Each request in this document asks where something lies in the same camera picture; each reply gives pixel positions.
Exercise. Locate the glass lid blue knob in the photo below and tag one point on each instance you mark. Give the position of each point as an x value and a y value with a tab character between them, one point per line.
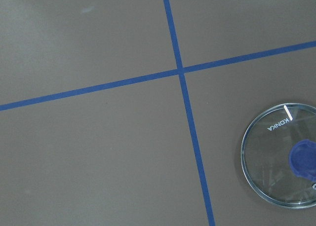
278	155

